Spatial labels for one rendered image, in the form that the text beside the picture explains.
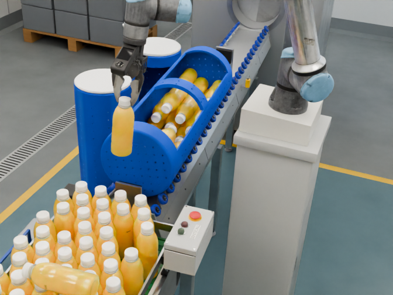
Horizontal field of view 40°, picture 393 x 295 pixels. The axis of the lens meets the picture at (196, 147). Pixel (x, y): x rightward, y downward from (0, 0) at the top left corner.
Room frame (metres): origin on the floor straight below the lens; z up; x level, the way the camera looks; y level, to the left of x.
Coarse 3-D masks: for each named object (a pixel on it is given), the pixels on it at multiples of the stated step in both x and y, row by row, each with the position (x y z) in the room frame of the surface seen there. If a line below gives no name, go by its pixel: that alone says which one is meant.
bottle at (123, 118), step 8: (120, 112) 1.51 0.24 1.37; (128, 112) 1.52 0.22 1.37; (112, 120) 1.53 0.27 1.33; (120, 120) 1.51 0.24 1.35; (128, 120) 1.51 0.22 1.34; (112, 128) 1.52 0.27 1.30; (120, 128) 1.51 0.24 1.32; (128, 128) 1.51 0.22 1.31; (112, 136) 1.52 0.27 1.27; (120, 136) 1.51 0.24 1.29; (128, 136) 1.51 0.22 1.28; (112, 144) 1.52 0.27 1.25; (120, 144) 1.51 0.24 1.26; (128, 144) 1.52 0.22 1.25; (112, 152) 1.52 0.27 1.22; (120, 152) 1.51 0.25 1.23; (128, 152) 1.52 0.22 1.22
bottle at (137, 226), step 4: (136, 220) 1.36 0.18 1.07; (140, 220) 1.35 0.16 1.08; (144, 220) 1.35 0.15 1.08; (148, 220) 1.36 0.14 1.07; (152, 220) 1.37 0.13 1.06; (136, 224) 1.35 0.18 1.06; (140, 224) 1.34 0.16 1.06; (136, 228) 1.34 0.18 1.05; (140, 228) 1.34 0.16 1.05; (136, 232) 1.34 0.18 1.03; (136, 236) 1.34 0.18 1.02
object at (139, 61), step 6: (126, 42) 1.55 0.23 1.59; (132, 42) 1.54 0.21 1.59; (138, 42) 1.55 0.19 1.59; (144, 42) 1.56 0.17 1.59; (138, 48) 1.57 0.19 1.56; (138, 54) 1.58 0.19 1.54; (138, 60) 1.55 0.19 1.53; (144, 60) 1.58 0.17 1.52; (132, 66) 1.54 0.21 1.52; (138, 66) 1.53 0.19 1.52; (144, 66) 1.59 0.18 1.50; (132, 72) 1.54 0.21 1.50; (138, 72) 1.53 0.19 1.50; (144, 72) 1.59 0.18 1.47; (132, 78) 1.54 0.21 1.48
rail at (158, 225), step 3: (156, 222) 1.46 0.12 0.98; (159, 222) 1.46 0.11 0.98; (162, 222) 1.46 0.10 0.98; (156, 225) 1.46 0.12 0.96; (159, 225) 1.46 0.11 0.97; (162, 225) 1.46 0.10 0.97; (165, 225) 1.45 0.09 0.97; (168, 225) 1.45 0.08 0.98; (171, 225) 1.45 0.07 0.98; (156, 228) 1.46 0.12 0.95; (159, 228) 1.46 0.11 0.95; (162, 228) 1.46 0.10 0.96; (165, 228) 1.45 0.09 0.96; (168, 228) 1.45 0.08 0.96; (171, 228) 1.45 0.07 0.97; (168, 231) 1.45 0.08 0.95
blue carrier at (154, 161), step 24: (192, 48) 2.47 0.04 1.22; (168, 72) 2.22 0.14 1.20; (216, 72) 2.45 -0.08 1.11; (144, 96) 1.99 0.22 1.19; (192, 96) 2.01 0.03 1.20; (216, 96) 2.17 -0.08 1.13; (144, 120) 2.06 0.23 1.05; (144, 144) 1.63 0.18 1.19; (168, 144) 1.64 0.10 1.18; (192, 144) 1.82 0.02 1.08; (120, 168) 1.66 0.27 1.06; (144, 168) 1.63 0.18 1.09; (168, 168) 1.61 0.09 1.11; (144, 192) 1.63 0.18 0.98
